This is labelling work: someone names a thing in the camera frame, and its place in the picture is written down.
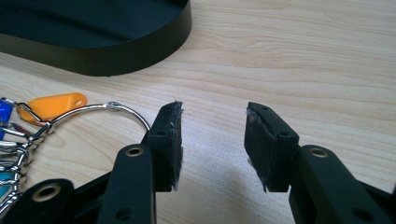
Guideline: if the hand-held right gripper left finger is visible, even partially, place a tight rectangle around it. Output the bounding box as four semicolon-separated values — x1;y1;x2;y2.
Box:
141;100;185;192

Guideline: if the black oval tray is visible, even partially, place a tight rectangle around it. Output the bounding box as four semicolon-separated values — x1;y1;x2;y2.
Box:
0;0;192;77

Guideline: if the blue plastic key tag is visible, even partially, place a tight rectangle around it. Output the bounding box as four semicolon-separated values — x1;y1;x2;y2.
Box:
0;97;15;141

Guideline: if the teal plastic key tag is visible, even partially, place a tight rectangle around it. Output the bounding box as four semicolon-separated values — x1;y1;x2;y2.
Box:
0;172;15;199

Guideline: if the silver metal clasp chain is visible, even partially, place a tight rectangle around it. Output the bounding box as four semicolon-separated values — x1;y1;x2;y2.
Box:
0;122;35;217

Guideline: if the orange plastic key tag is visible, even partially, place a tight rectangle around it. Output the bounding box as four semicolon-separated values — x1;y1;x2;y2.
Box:
16;92;89;127

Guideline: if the large silver key ring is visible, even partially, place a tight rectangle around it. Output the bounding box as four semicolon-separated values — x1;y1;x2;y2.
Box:
27;101;152;149

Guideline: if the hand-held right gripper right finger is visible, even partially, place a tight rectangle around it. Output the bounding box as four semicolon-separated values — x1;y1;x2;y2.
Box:
243;101;301;193

